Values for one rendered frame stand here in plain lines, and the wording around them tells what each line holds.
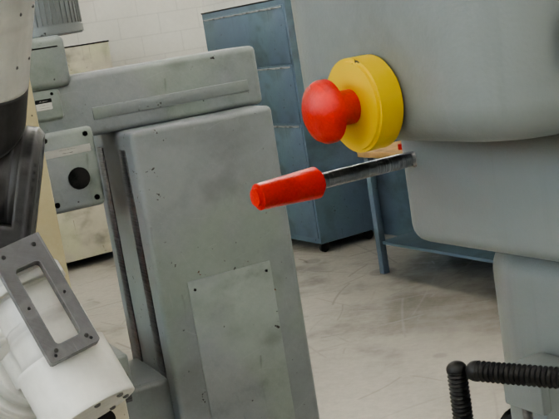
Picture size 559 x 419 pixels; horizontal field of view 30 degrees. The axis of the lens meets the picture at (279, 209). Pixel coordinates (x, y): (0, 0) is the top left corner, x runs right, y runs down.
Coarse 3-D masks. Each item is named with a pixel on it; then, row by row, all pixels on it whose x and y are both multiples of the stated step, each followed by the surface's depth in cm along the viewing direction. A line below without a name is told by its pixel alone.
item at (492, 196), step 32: (416, 160) 80; (448, 160) 77; (480, 160) 74; (512, 160) 71; (544, 160) 68; (416, 192) 81; (448, 192) 77; (480, 192) 74; (512, 192) 71; (544, 192) 69; (416, 224) 82; (448, 224) 78; (480, 224) 75; (512, 224) 72; (544, 224) 70; (544, 256) 71
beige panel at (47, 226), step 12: (36, 120) 230; (48, 180) 233; (48, 192) 233; (48, 204) 233; (48, 216) 233; (36, 228) 232; (48, 228) 233; (48, 240) 234; (60, 240) 235; (60, 252) 235
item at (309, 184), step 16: (384, 160) 79; (400, 160) 79; (288, 176) 75; (304, 176) 75; (320, 176) 75; (336, 176) 77; (352, 176) 77; (368, 176) 78; (256, 192) 73; (272, 192) 73; (288, 192) 74; (304, 192) 75; (320, 192) 75
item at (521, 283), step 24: (504, 264) 80; (528, 264) 78; (552, 264) 76; (504, 288) 80; (528, 288) 78; (552, 288) 75; (504, 312) 81; (528, 312) 78; (552, 312) 76; (504, 336) 82; (528, 336) 79; (552, 336) 76; (504, 360) 84
